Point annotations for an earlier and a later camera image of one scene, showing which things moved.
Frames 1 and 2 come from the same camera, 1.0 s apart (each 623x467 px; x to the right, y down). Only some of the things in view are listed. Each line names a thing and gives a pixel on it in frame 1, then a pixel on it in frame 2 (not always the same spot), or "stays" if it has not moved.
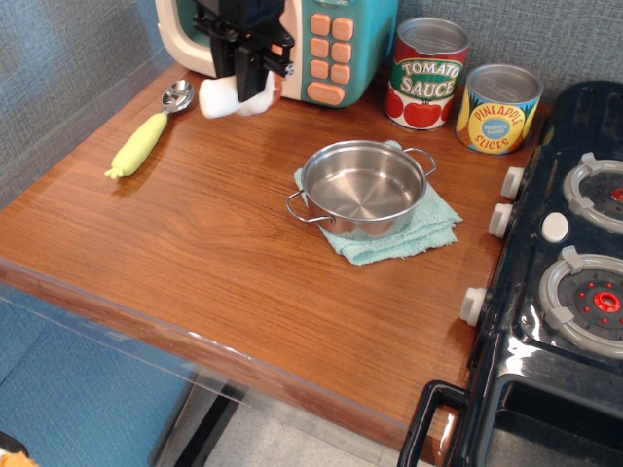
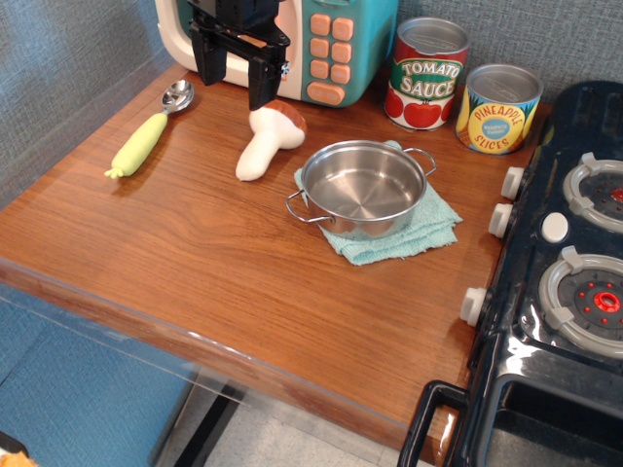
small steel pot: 367,190 stays
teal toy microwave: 345,52 stays
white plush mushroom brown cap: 219,97 -> 276,125
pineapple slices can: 497,108 stays
